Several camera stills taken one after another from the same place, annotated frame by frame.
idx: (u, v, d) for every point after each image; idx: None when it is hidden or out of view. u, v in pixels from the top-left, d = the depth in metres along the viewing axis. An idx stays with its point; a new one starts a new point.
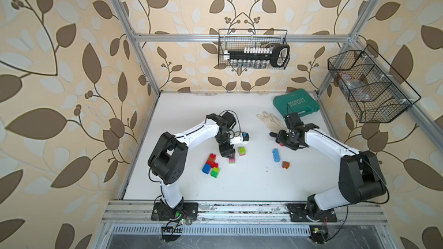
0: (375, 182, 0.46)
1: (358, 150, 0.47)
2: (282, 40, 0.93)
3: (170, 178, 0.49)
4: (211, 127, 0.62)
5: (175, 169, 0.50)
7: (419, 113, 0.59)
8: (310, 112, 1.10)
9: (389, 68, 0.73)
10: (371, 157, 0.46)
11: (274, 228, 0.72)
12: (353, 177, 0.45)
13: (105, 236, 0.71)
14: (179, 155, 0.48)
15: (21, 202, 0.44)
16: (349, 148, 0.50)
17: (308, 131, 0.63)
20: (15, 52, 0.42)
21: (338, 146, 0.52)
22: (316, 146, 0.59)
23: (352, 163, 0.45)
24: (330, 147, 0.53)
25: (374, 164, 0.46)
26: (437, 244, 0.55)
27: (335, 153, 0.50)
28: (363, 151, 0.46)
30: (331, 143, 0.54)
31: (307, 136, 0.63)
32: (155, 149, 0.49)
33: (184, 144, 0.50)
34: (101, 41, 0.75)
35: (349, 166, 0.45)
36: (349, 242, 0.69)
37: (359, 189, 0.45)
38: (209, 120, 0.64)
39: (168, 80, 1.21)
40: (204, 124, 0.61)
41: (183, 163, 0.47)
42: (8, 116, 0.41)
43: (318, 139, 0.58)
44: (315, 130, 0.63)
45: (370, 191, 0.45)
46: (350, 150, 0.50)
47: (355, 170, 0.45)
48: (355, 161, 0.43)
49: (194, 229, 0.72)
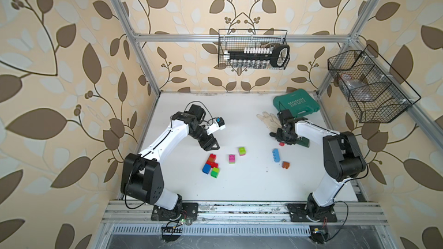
0: (355, 159, 0.50)
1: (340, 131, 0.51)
2: (282, 40, 0.93)
3: (151, 198, 0.45)
4: (177, 128, 0.56)
5: (154, 188, 0.45)
7: (419, 113, 0.59)
8: (310, 112, 1.10)
9: (389, 68, 0.73)
10: (350, 136, 0.52)
11: (274, 229, 0.72)
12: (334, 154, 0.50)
13: (105, 236, 0.71)
14: (151, 176, 0.43)
15: (21, 202, 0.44)
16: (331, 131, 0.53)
17: (297, 122, 0.69)
20: (15, 52, 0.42)
21: (323, 130, 0.58)
22: (304, 135, 0.66)
23: (333, 142, 0.51)
24: (315, 132, 0.59)
25: (353, 142, 0.51)
26: (437, 244, 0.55)
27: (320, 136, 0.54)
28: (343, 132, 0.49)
30: (316, 128, 0.60)
31: (296, 127, 0.69)
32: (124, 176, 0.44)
33: (153, 161, 0.45)
34: (101, 41, 0.75)
35: (330, 144, 0.51)
36: (349, 242, 0.69)
37: (340, 166, 0.49)
38: (174, 122, 0.58)
39: (168, 80, 1.21)
40: (170, 129, 0.55)
41: (160, 178, 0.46)
42: (8, 116, 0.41)
43: (305, 127, 0.64)
44: (304, 120, 0.69)
45: (350, 167, 0.50)
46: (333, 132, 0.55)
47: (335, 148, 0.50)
48: (335, 140, 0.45)
49: (194, 229, 0.72)
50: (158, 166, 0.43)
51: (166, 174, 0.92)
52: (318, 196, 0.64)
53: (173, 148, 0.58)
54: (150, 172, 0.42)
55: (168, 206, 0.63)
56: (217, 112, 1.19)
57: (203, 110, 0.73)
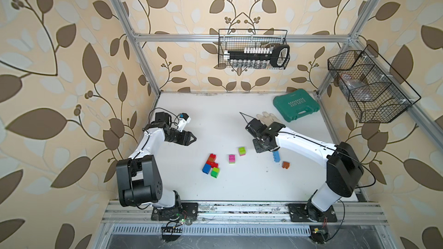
0: (357, 170, 0.48)
1: (335, 146, 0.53)
2: (282, 40, 0.93)
3: (156, 194, 0.46)
4: (156, 131, 0.60)
5: (156, 184, 0.47)
7: (418, 113, 0.59)
8: (310, 113, 1.10)
9: (389, 68, 0.73)
10: (347, 150, 0.47)
11: (274, 229, 0.72)
12: (344, 177, 0.45)
13: (105, 236, 0.71)
14: (148, 169, 0.44)
15: (21, 202, 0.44)
16: (326, 146, 0.50)
17: (280, 137, 0.58)
20: (15, 52, 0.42)
21: (315, 146, 0.51)
22: (291, 147, 0.57)
23: (338, 163, 0.45)
24: (309, 148, 0.51)
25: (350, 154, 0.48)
26: (436, 244, 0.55)
27: (316, 154, 0.49)
28: (340, 146, 0.48)
30: (309, 146, 0.52)
31: (279, 141, 0.60)
32: (121, 185, 0.43)
33: (146, 157, 0.46)
34: (101, 41, 0.75)
35: (338, 169, 0.45)
36: (349, 242, 0.69)
37: (349, 185, 0.46)
38: (147, 129, 0.61)
39: (168, 80, 1.21)
40: (149, 133, 0.58)
41: (157, 173, 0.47)
42: (8, 116, 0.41)
43: (291, 142, 0.56)
44: (285, 133, 0.59)
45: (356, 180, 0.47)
46: (329, 148, 0.49)
47: (343, 170, 0.45)
48: (340, 161, 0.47)
49: (194, 229, 0.72)
50: (153, 158, 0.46)
51: (166, 174, 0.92)
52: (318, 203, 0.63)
53: (156, 148, 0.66)
54: (147, 165, 0.44)
55: (169, 203, 0.63)
56: (217, 111, 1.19)
57: (167, 113, 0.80)
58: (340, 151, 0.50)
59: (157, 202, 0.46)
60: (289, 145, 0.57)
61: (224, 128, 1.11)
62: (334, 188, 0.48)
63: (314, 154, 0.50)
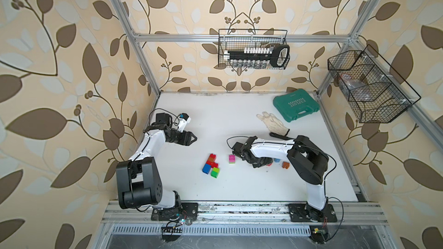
0: (319, 157, 0.53)
1: (292, 139, 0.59)
2: (282, 40, 0.93)
3: (156, 196, 0.46)
4: (156, 132, 0.60)
5: (156, 187, 0.46)
7: (418, 113, 0.59)
8: (310, 113, 1.10)
9: (389, 68, 0.73)
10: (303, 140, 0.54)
11: (274, 229, 0.72)
12: (305, 165, 0.50)
13: (105, 236, 0.71)
14: (148, 172, 0.44)
15: (21, 202, 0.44)
16: (286, 142, 0.56)
17: (254, 147, 0.65)
20: (15, 52, 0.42)
21: (280, 146, 0.57)
22: (266, 154, 0.63)
23: (297, 155, 0.51)
24: (275, 150, 0.57)
25: (306, 143, 0.54)
26: (436, 244, 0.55)
27: (281, 153, 0.55)
28: (296, 139, 0.54)
30: (274, 147, 0.58)
31: (255, 151, 0.66)
32: (120, 187, 0.43)
33: (146, 158, 0.46)
34: (101, 41, 0.75)
35: (296, 159, 0.50)
36: (349, 242, 0.70)
37: (314, 171, 0.50)
38: (147, 132, 0.60)
39: (168, 80, 1.21)
40: (149, 135, 0.58)
41: (157, 175, 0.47)
42: (8, 116, 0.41)
43: (263, 148, 0.62)
44: (256, 143, 0.66)
45: (321, 166, 0.52)
46: (289, 144, 0.55)
47: (301, 159, 0.51)
48: (297, 152, 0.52)
49: (194, 229, 0.72)
50: (153, 160, 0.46)
51: (166, 174, 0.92)
52: (312, 200, 0.63)
53: (156, 150, 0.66)
54: (147, 167, 0.44)
55: (169, 204, 0.63)
56: (217, 112, 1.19)
57: (168, 114, 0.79)
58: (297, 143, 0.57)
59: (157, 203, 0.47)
60: (262, 153, 0.64)
61: (224, 128, 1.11)
62: (307, 178, 0.52)
63: (280, 153, 0.56)
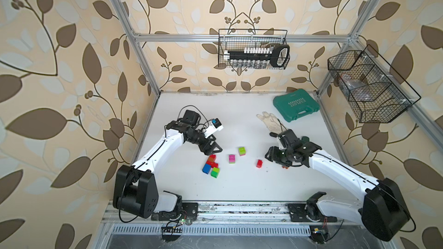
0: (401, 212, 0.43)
1: (377, 180, 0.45)
2: (282, 40, 0.93)
3: (145, 212, 0.43)
4: (173, 136, 0.56)
5: (148, 203, 0.44)
7: (419, 113, 0.59)
8: (310, 113, 1.10)
9: (389, 68, 0.73)
10: (391, 187, 0.43)
11: (274, 228, 0.72)
12: (382, 214, 0.41)
13: (105, 236, 0.71)
14: (145, 188, 0.41)
15: (21, 202, 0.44)
16: (366, 178, 0.46)
17: (314, 158, 0.56)
20: (15, 52, 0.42)
21: (356, 176, 0.47)
22: (325, 172, 0.54)
23: (378, 200, 0.41)
24: (346, 177, 0.48)
25: (395, 193, 0.43)
26: (436, 244, 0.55)
27: (354, 185, 0.46)
28: (383, 182, 0.43)
30: (345, 174, 0.49)
31: (312, 162, 0.57)
32: (116, 189, 0.42)
33: (145, 174, 0.42)
34: (101, 41, 0.75)
35: (377, 204, 0.41)
36: (349, 242, 0.69)
37: (389, 227, 0.41)
38: (168, 131, 0.57)
39: (168, 80, 1.21)
40: (165, 137, 0.55)
41: (154, 190, 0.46)
42: (8, 116, 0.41)
43: (326, 165, 0.53)
44: (320, 154, 0.57)
45: (397, 223, 0.42)
46: (370, 181, 0.45)
47: (383, 206, 0.41)
48: (380, 196, 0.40)
49: (194, 229, 0.72)
50: (153, 177, 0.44)
51: (166, 174, 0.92)
52: (324, 206, 0.61)
53: (167, 157, 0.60)
54: (143, 184, 0.41)
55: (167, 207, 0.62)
56: (216, 112, 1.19)
57: (198, 114, 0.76)
58: (383, 187, 0.45)
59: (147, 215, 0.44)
60: (322, 169, 0.55)
61: (224, 128, 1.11)
62: (370, 226, 0.44)
63: (350, 184, 0.47)
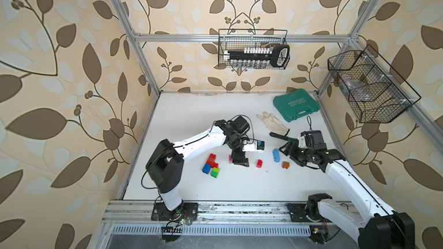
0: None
1: (392, 211, 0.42)
2: (282, 40, 0.93)
3: (162, 187, 0.46)
4: (215, 136, 0.57)
5: (169, 178, 0.46)
7: (419, 113, 0.59)
8: (310, 113, 1.10)
9: (389, 68, 0.73)
10: (406, 222, 0.39)
11: (274, 229, 0.72)
12: (381, 241, 0.39)
13: (105, 236, 0.71)
14: (173, 167, 0.44)
15: (21, 202, 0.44)
16: (380, 204, 0.43)
17: (333, 165, 0.55)
20: (15, 52, 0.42)
21: (370, 199, 0.45)
22: (339, 183, 0.52)
23: (382, 227, 0.39)
24: (358, 195, 0.46)
25: (408, 231, 0.39)
26: (437, 244, 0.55)
27: (363, 205, 0.44)
28: (398, 214, 0.41)
30: (359, 192, 0.47)
31: (329, 169, 0.55)
32: (153, 155, 0.47)
33: (179, 155, 0.46)
34: (101, 41, 0.75)
35: (380, 231, 0.39)
36: (349, 242, 0.69)
37: None
38: (214, 128, 0.59)
39: (168, 80, 1.21)
40: (208, 133, 0.56)
41: (178, 175, 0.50)
42: (8, 116, 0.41)
43: (344, 178, 0.51)
44: (341, 165, 0.54)
45: None
46: (383, 208, 0.42)
47: (386, 234, 0.39)
48: (386, 225, 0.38)
49: (194, 229, 0.72)
50: (181, 162, 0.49)
51: None
52: (324, 207, 0.62)
53: (201, 151, 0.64)
54: (173, 163, 0.43)
55: (171, 204, 0.62)
56: (217, 112, 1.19)
57: (248, 125, 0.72)
58: (395, 219, 0.42)
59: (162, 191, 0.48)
60: (337, 178, 0.53)
61: None
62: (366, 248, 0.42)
63: (360, 203, 0.45)
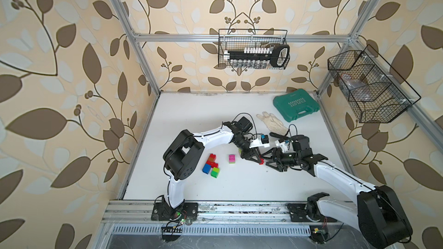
0: (399, 221, 0.42)
1: (375, 187, 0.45)
2: (282, 40, 0.93)
3: (182, 174, 0.51)
4: (226, 131, 0.65)
5: (188, 165, 0.51)
7: (419, 113, 0.59)
8: (310, 113, 1.10)
9: (389, 68, 0.73)
10: (389, 193, 0.43)
11: (274, 228, 0.72)
12: (375, 218, 0.41)
13: (105, 236, 0.71)
14: (195, 153, 0.50)
15: (22, 202, 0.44)
16: (363, 183, 0.48)
17: (318, 165, 0.60)
20: (15, 52, 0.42)
21: (352, 181, 0.49)
22: (327, 179, 0.57)
23: (370, 201, 0.42)
24: (344, 182, 0.50)
25: (394, 202, 0.43)
26: (436, 244, 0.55)
27: (350, 189, 0.47)
28: (379, 187, 0.45)
30: (344, 179, 0.51)
31: (316, 170, 0.60)
32: (172, 144, 0.52)
33: (199, 143, 0.52)
34: (101, 41, 0.75)
35: (368, 206, 0.42)
36: (349, 242, 0.69)
37: (383, 231, 0.41)
38: (224, 126, 0.66)
39: (168, 80, 1.21)
40: (220, 129, 0.63)
41: (195, 162, 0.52)
42: (8, 116, 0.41)
43: (329, 172, 0.56)
44: (324, 162, 0.61)
45: (395, 231, 0.41)
46: (366, 186, 0.46)
47: (374, 209, 0.42)
48: (373, 198, 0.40)
49: (194, 229, 0.72)
50: (202, 148, 0.56)
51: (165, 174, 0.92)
52: (323, 206, 0.62)
53: (214, 144, 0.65)
54: (195, 151, 0.49)
55: (177, 199, 0.65)
56: (217, 112, 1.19)
57: (251, 124, 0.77)
58: (380, 193, 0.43)
59: (177, 178, 0.51)
60: (325, 176, 0.58)
61: None
62: (367, 233, 0.43)
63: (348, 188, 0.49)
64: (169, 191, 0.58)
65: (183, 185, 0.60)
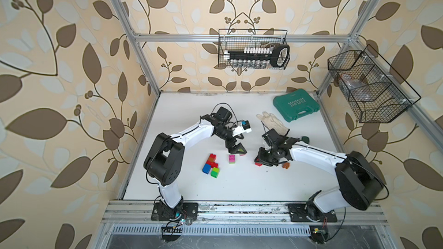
0: (372, 180, 0.46)
1: (345, 154, 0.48)
2: (282, 40, 0.93)
3: (167, 178, 0.49)
4: (206, 125, 0.62)
5: (172, 169, 0.49)
7: (419, 113, 0.59)
8: (310, 113, 1.10)
9: (389, 68, 0.73)
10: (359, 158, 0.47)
11: (274, 228, 0.72)
12: (355, 185, 0.44)
13: (105, 236, 0.71)
14: (175, 155, 0.47)
15: (22, 202, 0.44)
16: (336, 155, 0.51)
17: (293, 148, 0.62)
20: (15, 52, 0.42)
21: (327, 155, 0.52)
22: (304, 159, 0.59)
23: (348, 170, 0.45)
24: (320, 158, 0.52)
25: (363, 163, 0.47)
26: (437, 244, 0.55)
27: (327, 164, 0.50)
28: (350, 154, 0.48)
30: (319, 155, 0.54)
31: (292, 153, 0.62)
32: (151, 151, 0.49)
33: (179, 144, 0.50)
34: (101, 41, 0.75)
35: (346, 175, 0.44)
36: (349, 242, 0.69)
37: (363, 194, 0.44)
38: (203, 120, 0.64)
39: (168, 80, 1.21)
40: (199, 124, 0.61)
41: (179, 163, 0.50)
42: (8, 116, 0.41)
43: (304, 153, 0.58)
44: (297, 144, 0.63)
45: (372, 191, 0.45)
46: (339, 157, 0.49)
47: (352, 177, 0.45)
48: (349, 167, 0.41)
49: (194, 229, 0.72)
50: (183, 148, 0.53)
51: None
52: (320, 203, 0.62)
53: (196, 141, 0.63)
54: (175, 153, 0.47)
55: (174, 197, 0.64)
56: None
57: (229, 112, 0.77)
58: (353, 161, 0.49)
59: (165, 184, 0.49)
60: (300, 157, 0.60)
61: None
62: (349, 198, 0.46)
63: (323, 163, 0.52)
64: (162, 194, 0.56)
65: (175, 186, 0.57)
